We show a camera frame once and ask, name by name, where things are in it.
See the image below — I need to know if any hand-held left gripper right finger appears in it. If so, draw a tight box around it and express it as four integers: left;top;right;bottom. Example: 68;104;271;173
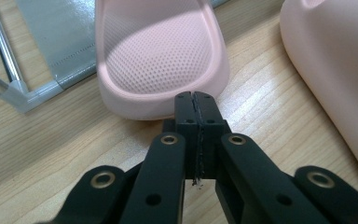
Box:
195;91;327;224

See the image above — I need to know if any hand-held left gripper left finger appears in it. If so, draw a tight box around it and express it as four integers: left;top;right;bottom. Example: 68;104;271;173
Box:
120;91;200;224

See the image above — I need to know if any pink slipper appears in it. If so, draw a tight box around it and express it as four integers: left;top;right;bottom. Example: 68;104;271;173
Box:
94;0;231;121
279;0;358;191

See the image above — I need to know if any grey metal shoe rack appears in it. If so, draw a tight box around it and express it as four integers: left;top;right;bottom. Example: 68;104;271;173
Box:
0;0;231;115

